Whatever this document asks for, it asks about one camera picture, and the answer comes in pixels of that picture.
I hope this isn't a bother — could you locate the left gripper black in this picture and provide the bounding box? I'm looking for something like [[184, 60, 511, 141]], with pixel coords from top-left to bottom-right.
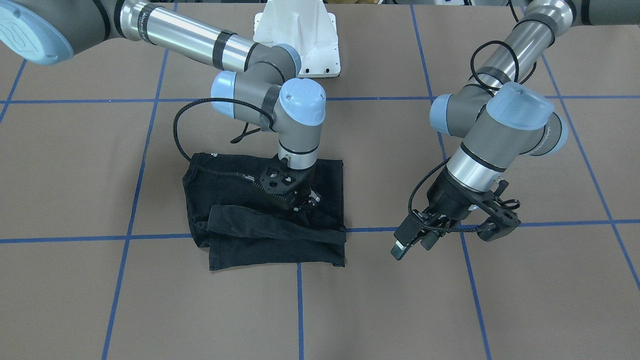
[[391, 168, 476, 261]]

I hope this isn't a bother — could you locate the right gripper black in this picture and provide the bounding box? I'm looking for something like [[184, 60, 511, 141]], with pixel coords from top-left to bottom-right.
[[285, 167, 321, 211]]

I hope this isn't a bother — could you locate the black graphic t-shirt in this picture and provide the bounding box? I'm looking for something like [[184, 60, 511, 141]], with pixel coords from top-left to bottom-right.
[[182, 153, 346, 271]]

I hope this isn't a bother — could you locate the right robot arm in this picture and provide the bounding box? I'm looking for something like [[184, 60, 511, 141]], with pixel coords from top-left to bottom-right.
[[1, 0, 326, 211]]

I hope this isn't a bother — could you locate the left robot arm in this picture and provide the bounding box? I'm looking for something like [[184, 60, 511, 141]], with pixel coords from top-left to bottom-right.
[[391, 0, 639, 260]]

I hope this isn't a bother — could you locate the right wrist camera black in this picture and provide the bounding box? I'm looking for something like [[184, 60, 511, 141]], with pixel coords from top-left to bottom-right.
[[254, 155, 293, 210]]

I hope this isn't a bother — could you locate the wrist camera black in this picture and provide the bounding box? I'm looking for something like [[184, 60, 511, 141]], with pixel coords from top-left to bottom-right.
[[471, 177, 521, 242], [254, 155, 293, 210]]

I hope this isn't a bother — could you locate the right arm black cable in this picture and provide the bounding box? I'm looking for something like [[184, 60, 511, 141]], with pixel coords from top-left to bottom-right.
[[172, 96, 281, 183]]

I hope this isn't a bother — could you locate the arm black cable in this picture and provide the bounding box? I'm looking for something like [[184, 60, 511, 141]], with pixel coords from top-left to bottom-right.
[[407, 40, 538, 236], [172, 96, 281, 183]]

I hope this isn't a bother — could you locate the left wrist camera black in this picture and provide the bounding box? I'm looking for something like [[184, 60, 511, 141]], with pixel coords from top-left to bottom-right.
[[471, 177, 521, 242]]

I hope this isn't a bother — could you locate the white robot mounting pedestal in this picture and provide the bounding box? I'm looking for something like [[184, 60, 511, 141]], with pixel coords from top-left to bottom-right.
[[253, 0, 341, 78]]

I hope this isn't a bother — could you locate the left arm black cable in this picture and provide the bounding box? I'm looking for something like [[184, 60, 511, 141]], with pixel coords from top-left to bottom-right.
[[407, 40, 538, 236]]

